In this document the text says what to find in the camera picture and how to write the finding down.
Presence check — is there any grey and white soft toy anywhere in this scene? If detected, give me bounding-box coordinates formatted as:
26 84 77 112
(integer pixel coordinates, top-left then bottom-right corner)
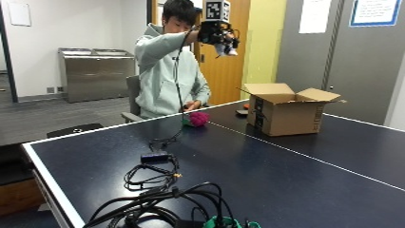
214 42 240 58

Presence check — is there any wooden door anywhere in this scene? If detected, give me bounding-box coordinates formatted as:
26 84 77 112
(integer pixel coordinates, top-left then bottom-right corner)
193 0 252 106

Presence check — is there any white marker cube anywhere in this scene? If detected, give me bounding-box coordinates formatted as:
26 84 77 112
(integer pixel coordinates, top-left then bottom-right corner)
204 0 232 24

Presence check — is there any the person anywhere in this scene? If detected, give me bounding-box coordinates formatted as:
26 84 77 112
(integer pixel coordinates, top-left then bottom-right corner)
134 0 213 120

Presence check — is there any white paper sheet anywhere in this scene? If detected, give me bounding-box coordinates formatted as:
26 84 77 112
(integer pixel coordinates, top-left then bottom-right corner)
298 0 333 34

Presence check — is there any magenta raspberry soft toy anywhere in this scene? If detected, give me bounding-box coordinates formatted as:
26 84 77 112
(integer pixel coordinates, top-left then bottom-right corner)
181 111 212 128

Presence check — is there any open cardboard box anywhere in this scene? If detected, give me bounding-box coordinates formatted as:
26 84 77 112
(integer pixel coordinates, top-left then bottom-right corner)
238 83 346 138

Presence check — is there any grey office chair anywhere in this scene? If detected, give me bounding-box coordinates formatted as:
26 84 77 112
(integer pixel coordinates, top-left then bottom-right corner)
120 75 146 124

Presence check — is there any stainless steel waste bin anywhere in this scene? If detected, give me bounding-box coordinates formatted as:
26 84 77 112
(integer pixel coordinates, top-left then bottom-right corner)
57 47 137 104

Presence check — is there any blue framed notice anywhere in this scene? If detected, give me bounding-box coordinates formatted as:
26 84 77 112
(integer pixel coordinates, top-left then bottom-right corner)
347 0 403 28

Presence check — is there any small black hub box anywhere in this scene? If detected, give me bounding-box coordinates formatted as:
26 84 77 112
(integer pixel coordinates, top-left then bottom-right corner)
138 152 170 164

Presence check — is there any black glove cable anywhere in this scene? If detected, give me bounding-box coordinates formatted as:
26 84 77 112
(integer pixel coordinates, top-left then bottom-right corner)
148 27 200 152

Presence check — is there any white wall board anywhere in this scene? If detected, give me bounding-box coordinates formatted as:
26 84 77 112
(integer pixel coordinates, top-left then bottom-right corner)
6 0 33 28

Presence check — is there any bundle of black cables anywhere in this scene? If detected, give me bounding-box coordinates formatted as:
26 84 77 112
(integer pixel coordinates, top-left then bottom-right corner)
82 153 238 228

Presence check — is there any green cable clamp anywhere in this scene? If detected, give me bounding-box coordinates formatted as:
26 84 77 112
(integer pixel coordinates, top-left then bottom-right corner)
202 216 264 228

